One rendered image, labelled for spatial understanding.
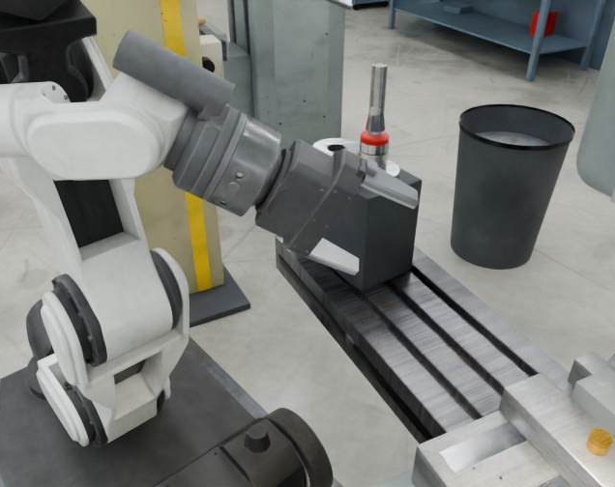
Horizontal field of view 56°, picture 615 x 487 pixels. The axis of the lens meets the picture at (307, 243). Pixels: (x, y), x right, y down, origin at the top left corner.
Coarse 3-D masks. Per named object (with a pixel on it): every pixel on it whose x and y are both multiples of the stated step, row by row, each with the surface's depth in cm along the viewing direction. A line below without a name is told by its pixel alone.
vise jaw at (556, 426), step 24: (528, 384) 69; (552, 384) 69; (504, 408) 69; (528, 408) 66; (552, 408) 66; (576, 408) 66; (528, 432) 66; (552, 432) 63; (576, 432) 63; (552, 456) 63; (576, 456) 60; (600, 456) 60; (576, 480) 61; (600, 480) 58
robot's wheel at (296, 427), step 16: (272, 416) 121; (288, 416) 120; (288, 432) 116; (304, 432) 117; (304, 448) 115; (320, 448) 116; (304, 464) 115; (320, 464) 115; (304, 480) 121; (320, 480) 116
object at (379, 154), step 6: (360, 144) 94; (360, 150) 95; (366, 150) 93; (372, 150) 93; (378, 150) 93; (384, 150) 93; (360, 156) 95; (366, 156) 94; (372, 156) 93; (378, 156) 93; (384, 156) 94; (378, 162) 94; (384, 162) 95; (384, 168) 95
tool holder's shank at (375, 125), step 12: (372, 72) 88; (384, 72) 87; (372, 84) 89; (384, 84) 88; (372, 96) 90; (384, 96) 90; (372, 108) 90; (384, 108) 91; (372, 120) 91; (384, 120) 92; (372, 132) 93
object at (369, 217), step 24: (336, 144) 105; (360, 192) 93; (360, 216) 94; (384, 216) 95; (408, 216) 99; (336, 240) 103; (360, 240) 96; (384, 240) 98; (408, 240) 102; (360, 264) 99; (384, 264) 101; (408, 264) 105; (360, 288) 101
